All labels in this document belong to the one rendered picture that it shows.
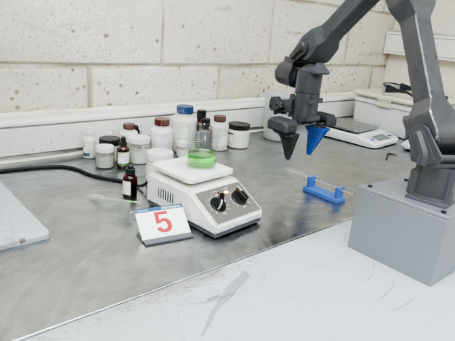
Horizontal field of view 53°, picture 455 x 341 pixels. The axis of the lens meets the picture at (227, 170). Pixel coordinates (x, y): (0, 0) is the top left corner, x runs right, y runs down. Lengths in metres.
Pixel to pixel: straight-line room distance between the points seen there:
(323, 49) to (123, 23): 0.56
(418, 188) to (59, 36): 0.89
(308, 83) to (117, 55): 0.54
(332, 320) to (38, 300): 0.39
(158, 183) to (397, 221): 0.44
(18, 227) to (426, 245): 0.66
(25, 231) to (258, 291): 0.40
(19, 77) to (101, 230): 0.51
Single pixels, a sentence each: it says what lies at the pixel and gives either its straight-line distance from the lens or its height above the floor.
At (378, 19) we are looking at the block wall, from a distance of 2.17.
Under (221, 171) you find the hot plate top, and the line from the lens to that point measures 0.88.
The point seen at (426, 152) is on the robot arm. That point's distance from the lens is 0.77.
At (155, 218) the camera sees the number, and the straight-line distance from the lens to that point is 0.81.
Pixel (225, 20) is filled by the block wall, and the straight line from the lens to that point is 1.51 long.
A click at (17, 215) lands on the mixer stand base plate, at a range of 0.89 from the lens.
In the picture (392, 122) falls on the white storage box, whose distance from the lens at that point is 1.83.
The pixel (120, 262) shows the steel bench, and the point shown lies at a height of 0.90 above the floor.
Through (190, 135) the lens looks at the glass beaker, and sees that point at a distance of 0.87.
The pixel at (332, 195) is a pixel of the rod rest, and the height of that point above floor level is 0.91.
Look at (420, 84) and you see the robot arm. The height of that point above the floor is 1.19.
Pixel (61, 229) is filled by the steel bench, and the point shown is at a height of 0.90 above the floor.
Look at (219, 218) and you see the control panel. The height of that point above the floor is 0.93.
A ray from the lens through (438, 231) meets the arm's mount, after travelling 0.76.
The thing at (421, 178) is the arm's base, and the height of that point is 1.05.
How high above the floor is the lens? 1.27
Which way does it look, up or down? 18 degrees down
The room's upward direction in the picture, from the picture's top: 5 degrees clockwise
